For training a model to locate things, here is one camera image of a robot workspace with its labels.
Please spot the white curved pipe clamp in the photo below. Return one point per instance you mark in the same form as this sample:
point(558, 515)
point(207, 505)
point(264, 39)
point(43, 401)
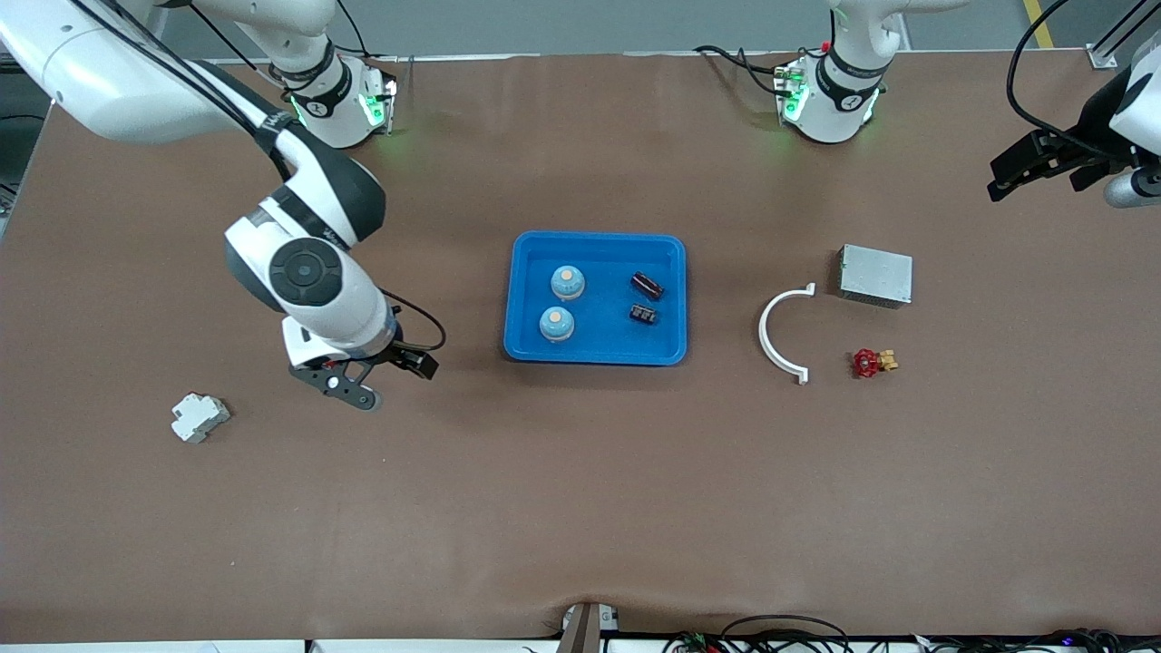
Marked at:
point(764, 331)

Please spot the grey metal power supply box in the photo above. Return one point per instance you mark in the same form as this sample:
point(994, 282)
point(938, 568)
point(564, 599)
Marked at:
point(875, 275)

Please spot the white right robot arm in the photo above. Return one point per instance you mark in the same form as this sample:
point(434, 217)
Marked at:
point(118, 82)

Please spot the aluminium frame post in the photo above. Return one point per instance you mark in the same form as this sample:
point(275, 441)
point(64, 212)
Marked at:
point(1102, 56)

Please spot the large dark electrolytic capacitor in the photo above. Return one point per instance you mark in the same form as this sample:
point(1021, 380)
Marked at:
point(647, 286)

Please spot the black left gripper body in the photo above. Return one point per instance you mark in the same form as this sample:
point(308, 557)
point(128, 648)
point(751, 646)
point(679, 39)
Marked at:
point(1094, 128)

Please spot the white circuit breaker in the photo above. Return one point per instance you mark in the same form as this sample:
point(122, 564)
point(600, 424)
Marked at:
point(200, 417)

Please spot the small dark electrolytic capacitor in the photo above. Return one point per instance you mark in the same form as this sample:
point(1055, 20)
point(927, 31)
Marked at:
point(644, 314)

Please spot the blue plastic tray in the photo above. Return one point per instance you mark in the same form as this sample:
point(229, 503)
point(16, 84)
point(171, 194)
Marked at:
point(603, 345)

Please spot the blue desk bell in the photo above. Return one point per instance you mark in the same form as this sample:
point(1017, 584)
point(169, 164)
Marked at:
point(568, 282)
point(556, 324)

